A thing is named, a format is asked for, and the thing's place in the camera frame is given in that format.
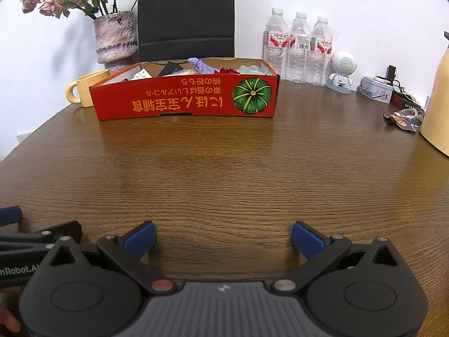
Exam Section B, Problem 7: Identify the water bottle right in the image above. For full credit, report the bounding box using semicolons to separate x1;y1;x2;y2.
308;17;333;86

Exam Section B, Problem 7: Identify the water bottle left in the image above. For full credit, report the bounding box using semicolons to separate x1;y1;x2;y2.
263;8;289;78

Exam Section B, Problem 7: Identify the clear bubble wrap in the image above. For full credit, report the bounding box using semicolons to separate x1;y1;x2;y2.
237;65;268;75

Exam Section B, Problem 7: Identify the yellow ceramic mug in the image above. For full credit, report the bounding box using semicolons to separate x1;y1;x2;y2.
65;69;110;108

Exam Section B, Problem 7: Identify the dark red small box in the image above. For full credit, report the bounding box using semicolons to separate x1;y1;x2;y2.
390;92;421;109

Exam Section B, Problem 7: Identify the dark snack packet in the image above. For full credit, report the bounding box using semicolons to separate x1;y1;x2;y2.
384;107;425;132

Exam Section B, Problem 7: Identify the black paper bag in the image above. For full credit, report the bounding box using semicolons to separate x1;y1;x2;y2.
138;0;235;62

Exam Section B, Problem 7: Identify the small tin box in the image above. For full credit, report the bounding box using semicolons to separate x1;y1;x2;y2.
357;76;393;104

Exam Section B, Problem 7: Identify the purple ceramic vase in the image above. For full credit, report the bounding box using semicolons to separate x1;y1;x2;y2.
94;11;139;74

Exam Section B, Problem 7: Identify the white astronaut figurine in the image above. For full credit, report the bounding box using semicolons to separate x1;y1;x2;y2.
326;51;357;94

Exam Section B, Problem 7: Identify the black small box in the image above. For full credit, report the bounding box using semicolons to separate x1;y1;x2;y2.
158;61;183;77

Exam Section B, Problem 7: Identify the water bottle middle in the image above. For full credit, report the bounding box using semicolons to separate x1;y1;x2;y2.
286;12;311;84

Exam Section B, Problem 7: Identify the water bottle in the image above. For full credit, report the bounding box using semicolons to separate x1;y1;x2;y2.
308;17;333;86
263;8;289;78
286;12;311;84

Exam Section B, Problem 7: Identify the purple cloth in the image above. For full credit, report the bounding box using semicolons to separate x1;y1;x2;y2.
187;57;219;75

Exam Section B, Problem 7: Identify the red fabric rose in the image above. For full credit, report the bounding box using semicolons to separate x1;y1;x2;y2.
214;68;239;75

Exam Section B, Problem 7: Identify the person's left hand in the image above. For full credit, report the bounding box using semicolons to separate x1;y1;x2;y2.
0;287;21;333

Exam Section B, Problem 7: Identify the red cardboard box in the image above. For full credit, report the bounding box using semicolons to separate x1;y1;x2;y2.
90;58;280;120

